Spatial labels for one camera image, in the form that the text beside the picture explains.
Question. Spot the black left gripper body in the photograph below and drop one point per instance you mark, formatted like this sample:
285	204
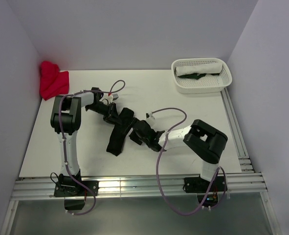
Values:
107	111

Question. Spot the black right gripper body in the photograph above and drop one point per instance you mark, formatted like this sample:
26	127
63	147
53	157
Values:
135	137

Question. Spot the black t shirt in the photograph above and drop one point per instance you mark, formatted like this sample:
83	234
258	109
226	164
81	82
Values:
120	131

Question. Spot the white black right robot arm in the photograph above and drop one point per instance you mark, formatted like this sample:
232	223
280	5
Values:
203	139

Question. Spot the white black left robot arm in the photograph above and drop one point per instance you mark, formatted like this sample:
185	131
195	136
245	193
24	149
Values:
66	121

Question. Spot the red t shirt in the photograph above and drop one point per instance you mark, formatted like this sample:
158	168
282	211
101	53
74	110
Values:
53	82

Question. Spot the white perforated plastic basket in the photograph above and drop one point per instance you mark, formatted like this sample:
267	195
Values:
207	84

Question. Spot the dark green rolled t shirt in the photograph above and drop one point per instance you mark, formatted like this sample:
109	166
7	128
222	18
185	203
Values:
197	76

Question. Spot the rolled white t shirt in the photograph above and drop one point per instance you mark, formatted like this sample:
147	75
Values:
210	68

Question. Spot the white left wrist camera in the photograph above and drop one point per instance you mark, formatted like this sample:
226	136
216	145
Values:
112	97

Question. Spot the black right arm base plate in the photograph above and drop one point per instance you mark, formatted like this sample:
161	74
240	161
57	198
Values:
199	185

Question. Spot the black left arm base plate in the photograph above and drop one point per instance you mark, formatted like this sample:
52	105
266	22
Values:
66	187

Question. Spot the aluminium frame rail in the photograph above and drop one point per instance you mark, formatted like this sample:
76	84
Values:
248	181

